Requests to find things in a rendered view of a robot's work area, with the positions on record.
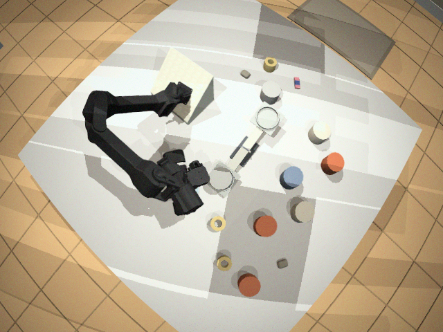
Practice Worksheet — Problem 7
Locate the pink eraser with blue sleeve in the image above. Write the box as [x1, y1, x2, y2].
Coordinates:
[293, 77, 300, 89]

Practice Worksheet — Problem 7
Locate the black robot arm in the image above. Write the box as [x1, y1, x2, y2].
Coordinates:
[82, 82, 210, 215]

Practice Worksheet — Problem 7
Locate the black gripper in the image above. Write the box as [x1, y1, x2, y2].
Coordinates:
[163, 149, 188, 216]

